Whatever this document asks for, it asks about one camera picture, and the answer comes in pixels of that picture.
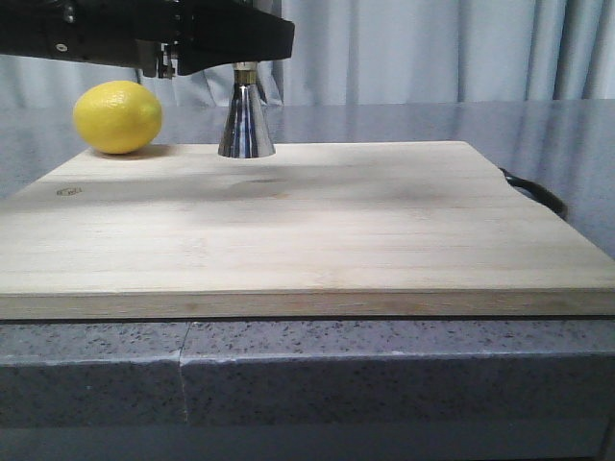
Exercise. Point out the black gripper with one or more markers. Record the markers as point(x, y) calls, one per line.
point(133, 34)

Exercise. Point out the silver double jigger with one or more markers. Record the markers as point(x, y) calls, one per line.
point(246, 134)

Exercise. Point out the yellow lemon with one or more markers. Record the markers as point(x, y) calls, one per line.
point(117, 117)

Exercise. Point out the grey curtain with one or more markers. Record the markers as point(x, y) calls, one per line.
point(377, 52)

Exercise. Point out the light wooden cutting board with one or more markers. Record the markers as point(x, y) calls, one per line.
point(375, 229)

